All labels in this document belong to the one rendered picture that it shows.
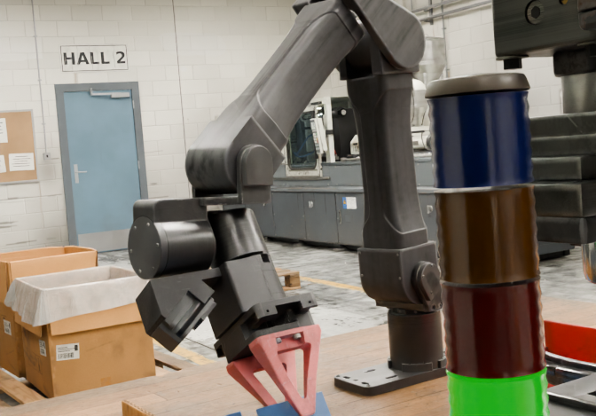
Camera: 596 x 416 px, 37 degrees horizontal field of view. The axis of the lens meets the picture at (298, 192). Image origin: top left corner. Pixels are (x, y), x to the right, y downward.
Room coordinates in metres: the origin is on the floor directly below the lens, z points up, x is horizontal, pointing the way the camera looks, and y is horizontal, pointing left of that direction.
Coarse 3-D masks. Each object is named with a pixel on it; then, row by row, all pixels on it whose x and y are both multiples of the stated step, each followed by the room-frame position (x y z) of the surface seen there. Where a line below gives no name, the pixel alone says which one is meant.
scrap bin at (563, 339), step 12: (552, 324) 0.96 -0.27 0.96; (564, 324) 0.95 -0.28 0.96; (552, 336) 0.97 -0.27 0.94; (564, 336) 0.95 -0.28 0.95; (576, 336) 0.94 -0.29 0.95; (588, 336) 0.92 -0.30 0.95; (552, 348) 0.97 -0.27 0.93; (564, 348) 0.95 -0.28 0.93; (576, 348) 0.94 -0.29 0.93; (588, 348) 0.92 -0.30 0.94; (588, 360) 0.92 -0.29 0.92
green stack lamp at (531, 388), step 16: (448, 384) 0.33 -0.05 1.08; (464, 384) 0.32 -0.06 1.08; (480, 384) 0.32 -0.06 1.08; (496, 384) 0.32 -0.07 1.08; (512, 384) 0.32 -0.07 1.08; (528, 384) 0.32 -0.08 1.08; (544, 384) 0.32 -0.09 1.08; (448, 400) 0.34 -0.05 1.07; (464, 400) 0.32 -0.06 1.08; (480, 400) 0.32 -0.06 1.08; (496, 400) 0.32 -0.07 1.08; (512, 400) 0.32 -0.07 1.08; (528, 400) 0.32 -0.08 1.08; (544, 400) 0.32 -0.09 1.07
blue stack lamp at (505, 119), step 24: (456, 96) 0.32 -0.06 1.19; (480, 96) 0.32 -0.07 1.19; (504, 96) 0.32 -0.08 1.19; (432, 120) 0.33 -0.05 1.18; (456, 120) 0.32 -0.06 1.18; (480, 120) 0.32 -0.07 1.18; (504, 120) 0.32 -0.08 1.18; (528, 120) 0.32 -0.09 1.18; (432, 144) 0.33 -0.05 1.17; (456, 144) 0.32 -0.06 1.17; (480, 144) 0.32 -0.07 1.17; (504, 144) 0.32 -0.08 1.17; (528, 144) 0.32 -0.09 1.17; (456, 168) 0.32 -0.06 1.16; (480, 168) 0.32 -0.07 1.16; (504, 168) 0.32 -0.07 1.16; (528, 168) 0.32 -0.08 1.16
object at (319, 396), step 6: (318, 396) 0.79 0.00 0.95; (282, 402) 0.77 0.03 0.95; (288, 402) 0.77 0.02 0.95; (318, 402) 0.79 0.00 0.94; (324, 402) 0.79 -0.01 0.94; (258, 408) 0.76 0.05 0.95; (264, 408) 0.76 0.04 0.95; (270, 408) 0.76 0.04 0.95; (276, 408) 0.77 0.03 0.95; (282, 408) 0.77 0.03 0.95; (288, 408) 0.77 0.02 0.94; (318, 408) 0.79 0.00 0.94; (324, 408) 0.79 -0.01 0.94; (258, 414) 0.76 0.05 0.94; (264, 414) 0.76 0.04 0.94; (270, 414) 0.76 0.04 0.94; (276, 414) 0.76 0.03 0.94; (282, 414) 0.77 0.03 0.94; (288, 414) 0.77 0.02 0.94; (294, 414) 0.77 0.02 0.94; (318, 414) 0.78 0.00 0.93; (324, 414) 0.78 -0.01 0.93; (330, 414) 0.79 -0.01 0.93
